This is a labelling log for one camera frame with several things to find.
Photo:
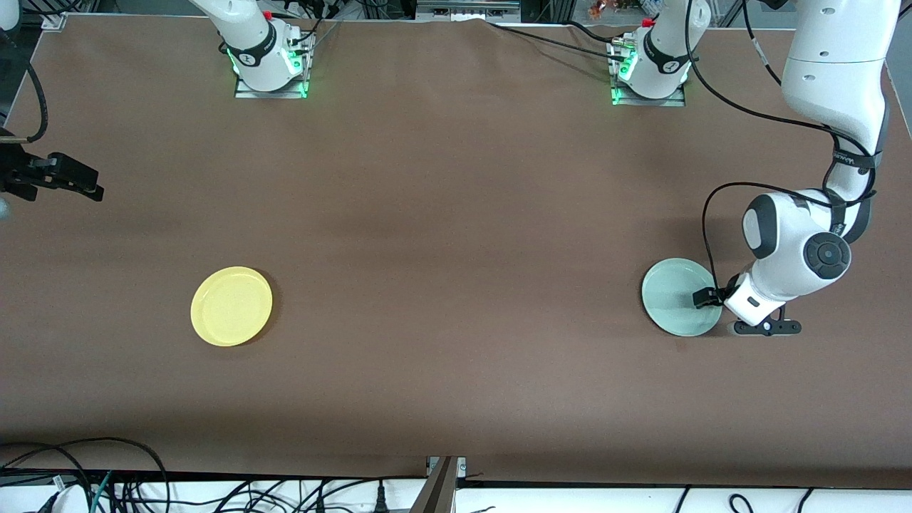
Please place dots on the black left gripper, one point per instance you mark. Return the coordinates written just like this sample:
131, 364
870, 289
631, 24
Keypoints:
715, 295

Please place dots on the aluminium frame post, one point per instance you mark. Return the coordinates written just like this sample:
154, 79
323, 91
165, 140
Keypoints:
438, 491

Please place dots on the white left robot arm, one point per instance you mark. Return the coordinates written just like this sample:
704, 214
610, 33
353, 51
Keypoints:
833, 71

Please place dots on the aluminium corner bracket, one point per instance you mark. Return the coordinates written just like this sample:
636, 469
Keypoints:
55, 21

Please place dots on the pale green plate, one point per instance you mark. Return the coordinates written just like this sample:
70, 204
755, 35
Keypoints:
673, 297

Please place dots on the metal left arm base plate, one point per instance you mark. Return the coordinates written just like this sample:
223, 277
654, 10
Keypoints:
648, 102

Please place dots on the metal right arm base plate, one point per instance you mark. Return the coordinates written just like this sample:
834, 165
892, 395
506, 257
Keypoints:
274, 93

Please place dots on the grey metal rail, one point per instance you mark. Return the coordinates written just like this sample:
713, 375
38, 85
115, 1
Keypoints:
467, 8

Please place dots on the orange background object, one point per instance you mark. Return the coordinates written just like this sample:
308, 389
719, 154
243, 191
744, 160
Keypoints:
597, 8

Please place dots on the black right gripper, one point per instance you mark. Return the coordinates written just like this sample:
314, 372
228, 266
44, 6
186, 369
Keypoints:
16, 176

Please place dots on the brown table cover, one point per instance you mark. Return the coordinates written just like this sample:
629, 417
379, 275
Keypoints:
456, 214

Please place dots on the yellow plate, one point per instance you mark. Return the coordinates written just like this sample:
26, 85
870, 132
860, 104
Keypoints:
231, 306

